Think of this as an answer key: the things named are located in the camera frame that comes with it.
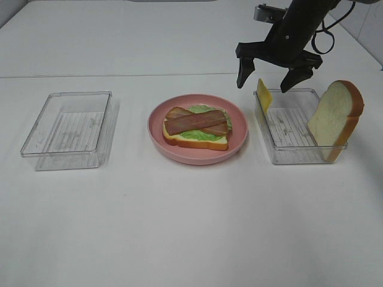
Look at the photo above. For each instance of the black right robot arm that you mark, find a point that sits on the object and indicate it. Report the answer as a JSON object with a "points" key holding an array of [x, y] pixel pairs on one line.
{"points": [[312, 13]]}

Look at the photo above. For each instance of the pink round plate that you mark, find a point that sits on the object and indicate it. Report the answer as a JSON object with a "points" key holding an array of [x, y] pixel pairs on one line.
{"points": [[196, 156]]}

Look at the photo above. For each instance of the clear plastic tray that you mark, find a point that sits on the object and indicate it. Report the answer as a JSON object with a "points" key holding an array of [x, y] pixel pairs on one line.
{"points": [[74, 130], [285, 128]]}

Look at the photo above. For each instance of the green lettuce leaf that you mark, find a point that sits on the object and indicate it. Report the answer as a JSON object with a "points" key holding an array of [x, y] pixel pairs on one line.
{"points": [[201, 135]]}

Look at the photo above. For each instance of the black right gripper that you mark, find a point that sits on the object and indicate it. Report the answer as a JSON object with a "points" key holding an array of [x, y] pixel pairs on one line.
{"points": [[284, 46]]}

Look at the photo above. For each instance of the white bread slice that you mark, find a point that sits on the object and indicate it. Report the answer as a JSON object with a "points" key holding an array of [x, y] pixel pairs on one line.
{"points": [[336, 117], [190, 143]]}

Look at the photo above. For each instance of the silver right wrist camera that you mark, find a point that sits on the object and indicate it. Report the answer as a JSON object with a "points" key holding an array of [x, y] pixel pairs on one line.
{"points": [[268, 14]]}

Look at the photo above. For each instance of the bacon strip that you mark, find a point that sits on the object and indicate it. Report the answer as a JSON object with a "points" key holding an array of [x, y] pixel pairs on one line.
{"points": [[220, 129], [194, 121]]}

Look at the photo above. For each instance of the clear right plastic tray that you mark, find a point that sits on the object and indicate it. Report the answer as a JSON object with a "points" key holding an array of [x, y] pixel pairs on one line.
{"points": [[285, 128]]}

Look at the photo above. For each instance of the yellow cheese slice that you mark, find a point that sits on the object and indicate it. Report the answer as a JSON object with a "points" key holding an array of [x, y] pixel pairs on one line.
{"points": [[264, 100]]}

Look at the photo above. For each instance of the clear left plastic tray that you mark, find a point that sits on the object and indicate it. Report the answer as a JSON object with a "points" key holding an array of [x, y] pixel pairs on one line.
{"points": [[74, 130]]}

